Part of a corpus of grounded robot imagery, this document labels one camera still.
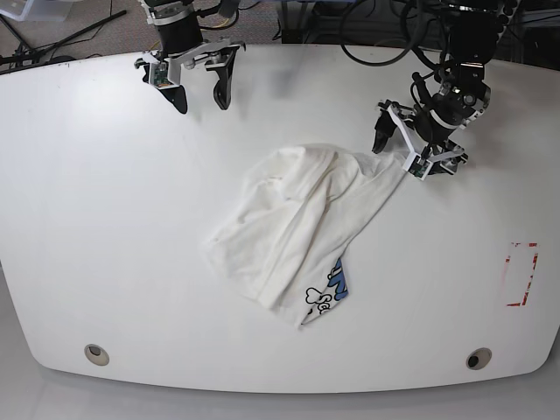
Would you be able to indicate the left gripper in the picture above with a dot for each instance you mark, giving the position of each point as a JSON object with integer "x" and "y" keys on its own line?
{"x": 421, "y": 133}

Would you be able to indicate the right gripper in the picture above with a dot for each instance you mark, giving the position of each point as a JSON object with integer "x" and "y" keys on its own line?
{"x": 218, "y": 56}

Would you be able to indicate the white printed T-shirt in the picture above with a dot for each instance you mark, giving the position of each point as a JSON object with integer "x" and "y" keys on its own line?
{"x": 299, "y": 210}

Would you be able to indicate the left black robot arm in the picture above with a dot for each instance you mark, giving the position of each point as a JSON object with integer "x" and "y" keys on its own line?
{"x": 453, "y": 94}

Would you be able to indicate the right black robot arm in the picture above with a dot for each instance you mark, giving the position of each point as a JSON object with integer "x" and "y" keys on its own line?
{"x": 183, "y": 47}

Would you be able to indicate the red tape rectangle marking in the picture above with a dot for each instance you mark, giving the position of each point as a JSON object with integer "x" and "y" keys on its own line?
{"x": 518, "y": 273}

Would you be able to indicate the clear plastic storage box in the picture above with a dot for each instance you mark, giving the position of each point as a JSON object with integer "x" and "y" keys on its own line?
{"x": 35, "y": 10}

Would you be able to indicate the right table grommet hole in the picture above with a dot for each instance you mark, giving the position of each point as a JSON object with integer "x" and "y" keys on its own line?
{"x": 479, "y": 358}

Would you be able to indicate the table grommet hole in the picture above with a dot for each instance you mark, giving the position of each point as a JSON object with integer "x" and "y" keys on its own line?
{"x": 96, "y": 355}
{"x": 479, "y": 358}

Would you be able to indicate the left table grommet hole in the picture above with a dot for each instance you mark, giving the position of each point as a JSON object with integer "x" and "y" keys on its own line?
{"x": 96, "y": 355}

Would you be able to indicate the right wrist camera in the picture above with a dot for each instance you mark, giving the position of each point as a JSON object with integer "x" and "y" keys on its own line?
{"x": 157, "y": 74}

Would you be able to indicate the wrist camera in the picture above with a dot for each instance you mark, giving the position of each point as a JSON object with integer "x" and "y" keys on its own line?
{"x": 417, "y": 166}
{"x": 157, "y": 74}

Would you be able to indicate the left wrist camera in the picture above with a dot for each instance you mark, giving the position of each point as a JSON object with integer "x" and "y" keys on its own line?
{"x": 417, "y": 166}

